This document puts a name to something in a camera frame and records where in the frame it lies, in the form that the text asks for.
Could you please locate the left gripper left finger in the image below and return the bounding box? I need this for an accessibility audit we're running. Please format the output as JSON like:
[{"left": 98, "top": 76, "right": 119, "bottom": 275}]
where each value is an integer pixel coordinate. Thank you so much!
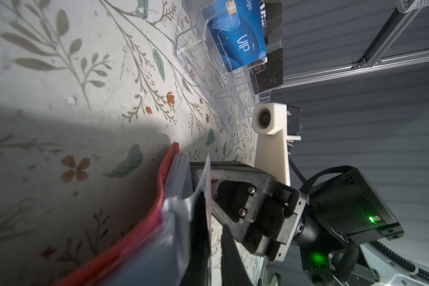
[{"left": 180, "top": 193, "right": 211, "bottom": 286}]

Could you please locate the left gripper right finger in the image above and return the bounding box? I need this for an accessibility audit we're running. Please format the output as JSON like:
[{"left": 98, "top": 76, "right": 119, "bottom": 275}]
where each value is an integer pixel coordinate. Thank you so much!
[{"left": 221, "top": 225, "right": 252, "bottom": 286}]

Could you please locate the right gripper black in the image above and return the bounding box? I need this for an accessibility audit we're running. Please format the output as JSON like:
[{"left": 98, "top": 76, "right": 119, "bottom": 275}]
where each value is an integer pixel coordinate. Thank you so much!
[{"left": 210, "top": 161, "right": 307, "bottom": 262}]

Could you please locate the red leather card holder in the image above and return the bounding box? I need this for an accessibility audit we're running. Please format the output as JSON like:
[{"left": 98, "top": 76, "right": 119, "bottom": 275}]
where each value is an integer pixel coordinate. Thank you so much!
[{"left": 51, "top": 142, "right": 213, "bottom": 286}]

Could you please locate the dark brown card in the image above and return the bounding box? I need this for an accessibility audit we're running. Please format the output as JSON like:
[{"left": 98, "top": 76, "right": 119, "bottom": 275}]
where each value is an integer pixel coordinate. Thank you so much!
[{"left": 250, "top": 48, "right": 284, "bottom": 94}]

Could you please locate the clear acrylic organizer tray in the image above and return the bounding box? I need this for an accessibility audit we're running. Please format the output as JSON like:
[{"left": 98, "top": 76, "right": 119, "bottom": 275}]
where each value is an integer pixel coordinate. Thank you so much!
[{"left": 174, "top": 0, "right": 284, "bottom": 131}]

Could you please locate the blue vip card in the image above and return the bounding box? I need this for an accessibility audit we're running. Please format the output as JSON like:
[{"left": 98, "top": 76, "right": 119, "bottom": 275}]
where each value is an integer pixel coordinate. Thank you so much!
[{"left": 201, "top": 0, "right": 266, "bottom": 72}]

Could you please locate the black vip card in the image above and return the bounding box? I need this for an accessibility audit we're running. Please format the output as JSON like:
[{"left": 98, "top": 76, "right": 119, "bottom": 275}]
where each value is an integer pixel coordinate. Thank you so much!
[{"left": 259, "top": 0, "right": 283, "bottom": 45}]

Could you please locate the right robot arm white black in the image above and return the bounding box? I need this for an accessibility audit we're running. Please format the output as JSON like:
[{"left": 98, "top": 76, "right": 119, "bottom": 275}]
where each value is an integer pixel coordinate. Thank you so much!
[{"left": 211, "top": 162, "right": 429, "bottom": 286}]

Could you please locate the floral table mat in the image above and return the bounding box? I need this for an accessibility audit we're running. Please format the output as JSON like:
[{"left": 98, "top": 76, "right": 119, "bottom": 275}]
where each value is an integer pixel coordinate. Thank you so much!
[{"left": 0, "top": 1, "right": 256, "bottom": 286}]

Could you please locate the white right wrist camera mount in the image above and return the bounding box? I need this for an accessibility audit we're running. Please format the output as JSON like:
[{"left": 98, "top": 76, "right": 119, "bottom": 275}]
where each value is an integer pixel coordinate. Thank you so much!
[{"left": 252, "top": 102, "right": 301, "bottom": 186}]

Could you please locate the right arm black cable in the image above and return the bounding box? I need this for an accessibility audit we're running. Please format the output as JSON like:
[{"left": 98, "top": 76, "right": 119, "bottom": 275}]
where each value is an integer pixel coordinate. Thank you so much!
[{"left": 287, "top": 153, "right": 355, "bottom": 195}]

